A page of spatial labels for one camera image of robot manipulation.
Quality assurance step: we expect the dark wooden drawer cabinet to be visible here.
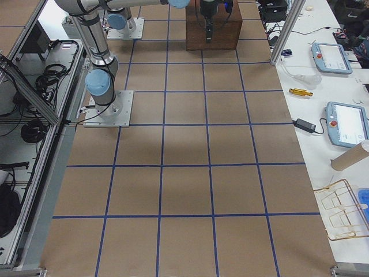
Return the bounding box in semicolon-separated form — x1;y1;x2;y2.
186;1;242;51

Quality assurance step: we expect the left teach pendant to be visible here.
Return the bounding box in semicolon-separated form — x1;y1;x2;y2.
311;43;352;75

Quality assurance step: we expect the golden wire rack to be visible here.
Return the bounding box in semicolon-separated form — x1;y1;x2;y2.
314;179;368;241

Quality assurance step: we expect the right teach pendant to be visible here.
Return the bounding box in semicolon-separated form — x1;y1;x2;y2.
325;102;368;148

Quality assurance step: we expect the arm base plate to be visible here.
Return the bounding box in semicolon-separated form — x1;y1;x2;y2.
107;14;144;40
83;90;134;128

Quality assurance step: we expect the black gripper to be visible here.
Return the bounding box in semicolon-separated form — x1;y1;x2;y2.
200;0;218;43

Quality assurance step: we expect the teach pendant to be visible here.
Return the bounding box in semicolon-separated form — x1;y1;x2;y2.
311;43;352;75
325;102;368;148

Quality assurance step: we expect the brass cylinder tool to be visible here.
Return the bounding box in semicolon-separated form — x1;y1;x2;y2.
289;88;313;97

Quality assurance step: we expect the cardboard tube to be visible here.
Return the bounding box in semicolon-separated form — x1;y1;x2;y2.
330;140;368;171

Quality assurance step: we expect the aluminium frame post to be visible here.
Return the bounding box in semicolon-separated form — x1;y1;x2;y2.
270;0;306;65

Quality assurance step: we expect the blue plastic lid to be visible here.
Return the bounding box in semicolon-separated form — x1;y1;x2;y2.
358;189;369;221

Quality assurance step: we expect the blue plaid small box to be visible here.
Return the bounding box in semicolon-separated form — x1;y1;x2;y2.
281;49;292;57

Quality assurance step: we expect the black power adapter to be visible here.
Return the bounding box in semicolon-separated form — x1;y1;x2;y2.
292;118;316;133

